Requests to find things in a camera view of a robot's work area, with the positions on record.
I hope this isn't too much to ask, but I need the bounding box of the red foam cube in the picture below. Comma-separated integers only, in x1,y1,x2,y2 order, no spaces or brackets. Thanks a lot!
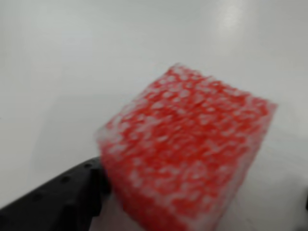
95,63,280,231

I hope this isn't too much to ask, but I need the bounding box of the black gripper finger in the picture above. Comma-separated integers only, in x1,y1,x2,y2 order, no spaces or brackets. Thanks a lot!
0,156,112,231
297,192,308,231

